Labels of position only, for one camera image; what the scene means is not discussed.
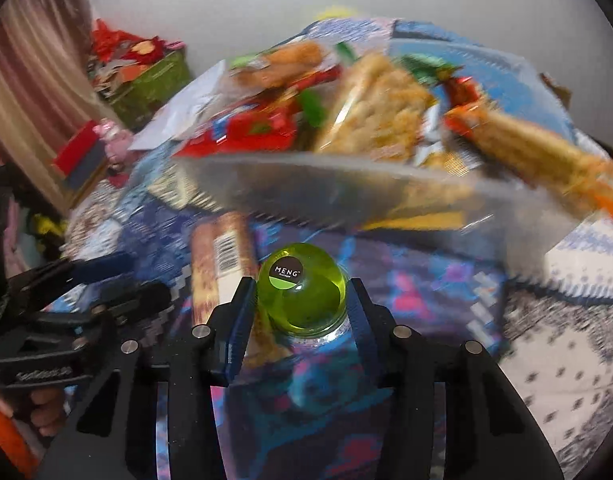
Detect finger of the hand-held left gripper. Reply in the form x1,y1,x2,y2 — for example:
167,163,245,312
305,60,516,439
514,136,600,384
36,281,173,356
6,251,137,311

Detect blue patchwork printed blanket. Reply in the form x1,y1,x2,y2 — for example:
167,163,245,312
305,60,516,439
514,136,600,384
36,17,613,480

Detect green-topped pastry bag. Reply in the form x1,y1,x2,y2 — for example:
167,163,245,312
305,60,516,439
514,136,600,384
396,52,462,86

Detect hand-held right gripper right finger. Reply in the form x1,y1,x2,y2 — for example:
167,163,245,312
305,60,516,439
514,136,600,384
346,278,557,480

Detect large red cartoon snack packet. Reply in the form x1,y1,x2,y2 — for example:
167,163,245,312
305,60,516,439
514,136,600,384
174,105,300,158

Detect red orange snack packet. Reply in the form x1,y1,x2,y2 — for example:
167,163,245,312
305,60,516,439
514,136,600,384
441,75,487,111

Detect pink toy figure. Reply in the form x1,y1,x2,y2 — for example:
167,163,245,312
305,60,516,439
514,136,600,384
94,119,137,171

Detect green storage box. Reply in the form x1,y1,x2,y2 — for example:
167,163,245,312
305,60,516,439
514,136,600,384
106,50,194,121

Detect pale rice cracker bar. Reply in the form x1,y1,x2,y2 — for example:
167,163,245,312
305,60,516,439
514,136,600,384
313,52,437,156

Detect brown striped curtain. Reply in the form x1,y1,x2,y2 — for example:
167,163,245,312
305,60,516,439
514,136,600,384
0,0,94,201

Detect person's left hand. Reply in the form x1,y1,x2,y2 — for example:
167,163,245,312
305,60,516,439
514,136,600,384
29,387,70,438

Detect clear plastic container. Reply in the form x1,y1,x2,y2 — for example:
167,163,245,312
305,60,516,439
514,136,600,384
171,35,613,281

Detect long brown wafer bar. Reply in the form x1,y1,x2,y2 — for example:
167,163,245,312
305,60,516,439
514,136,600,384
190,212,260,331

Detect long orange-wrapped biscuit bar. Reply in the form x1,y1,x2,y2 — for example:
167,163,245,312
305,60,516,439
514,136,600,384
443,105,613,221

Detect green jelly cup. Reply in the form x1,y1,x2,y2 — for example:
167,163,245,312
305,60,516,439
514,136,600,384
256,242,348,336

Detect red box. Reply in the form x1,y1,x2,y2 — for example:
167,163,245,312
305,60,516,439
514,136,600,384
54,120,107,188

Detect small cracker packet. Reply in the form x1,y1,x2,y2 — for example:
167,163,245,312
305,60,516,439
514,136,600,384
229,40,337,91

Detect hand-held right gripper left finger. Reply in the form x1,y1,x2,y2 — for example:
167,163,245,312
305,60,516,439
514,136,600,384
36,276,260,480

